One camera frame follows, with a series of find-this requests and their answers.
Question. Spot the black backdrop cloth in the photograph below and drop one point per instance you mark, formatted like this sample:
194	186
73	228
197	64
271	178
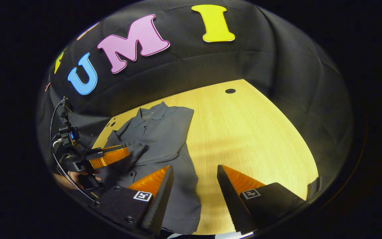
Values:
244	59

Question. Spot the small metal cloth clip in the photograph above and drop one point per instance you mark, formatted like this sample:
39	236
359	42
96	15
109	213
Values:
47	87

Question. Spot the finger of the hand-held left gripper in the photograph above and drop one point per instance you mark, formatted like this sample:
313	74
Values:
101	152
109	157

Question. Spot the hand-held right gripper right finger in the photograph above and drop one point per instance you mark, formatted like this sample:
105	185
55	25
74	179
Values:
230	199

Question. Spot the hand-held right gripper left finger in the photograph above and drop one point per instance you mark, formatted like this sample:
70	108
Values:
161	205

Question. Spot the grey polo shirt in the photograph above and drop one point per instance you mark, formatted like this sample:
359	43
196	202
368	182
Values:
164	139

